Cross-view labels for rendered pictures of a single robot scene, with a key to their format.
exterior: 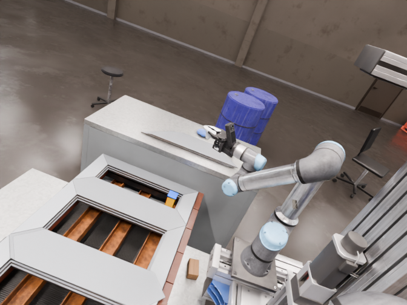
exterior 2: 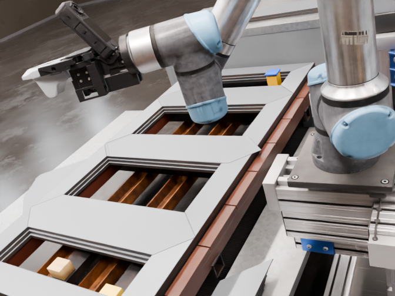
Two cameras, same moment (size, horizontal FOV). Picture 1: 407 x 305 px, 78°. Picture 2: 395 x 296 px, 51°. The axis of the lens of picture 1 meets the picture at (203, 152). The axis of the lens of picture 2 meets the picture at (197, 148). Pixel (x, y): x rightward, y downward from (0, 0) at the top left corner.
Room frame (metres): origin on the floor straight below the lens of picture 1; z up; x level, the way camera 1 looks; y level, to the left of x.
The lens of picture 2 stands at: (-0.49, -0.65, 1.61)
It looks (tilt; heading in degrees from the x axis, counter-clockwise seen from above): 28 degrees down; 37
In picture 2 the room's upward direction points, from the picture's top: 18 degrees counter-clockwise
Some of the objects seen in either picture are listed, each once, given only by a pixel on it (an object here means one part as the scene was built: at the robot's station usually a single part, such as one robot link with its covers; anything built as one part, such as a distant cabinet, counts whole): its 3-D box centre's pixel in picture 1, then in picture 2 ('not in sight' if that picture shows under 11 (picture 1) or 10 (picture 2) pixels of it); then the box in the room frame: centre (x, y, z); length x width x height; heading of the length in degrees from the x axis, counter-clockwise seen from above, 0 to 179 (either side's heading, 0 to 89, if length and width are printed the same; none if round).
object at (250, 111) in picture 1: (244, 120); not in sight; (4.06, -0.45, 0.46); 1.25 x 0.76 x 0.92; 171
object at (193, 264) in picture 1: (192, 268); not in sight; (0.92, -0.18, 0.70); 0.10 x 0.06 x 0.05; 11
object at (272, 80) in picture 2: (168, 206); (276, 92); (1.25, 0.09, 0.78); 0.05 x 0.05 x 0.19; 89
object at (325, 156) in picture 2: not in sight; (342, 137); (0.35, -0.43, 1.09); 0.15 x 0.15 x 0.10
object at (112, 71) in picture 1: (111, 89); not in sight; (3.66, 1.73, 0.31); 0.53 x 0.50 x 0.63; 85
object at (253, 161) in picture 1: (253, 160); not in sight; (1.07, -0.24, 1.43); 0.11 x 0.08 x 0.09; 65
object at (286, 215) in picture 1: (301, 195); not in sight; (0.96, -0.48, 1.41); 0.15 x 0.12 x 0.55; 155
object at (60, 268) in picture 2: not in sight; (60, 268); (0.02, 0.39, 0.79); 0.06 x 0.05 x 0.04; 89
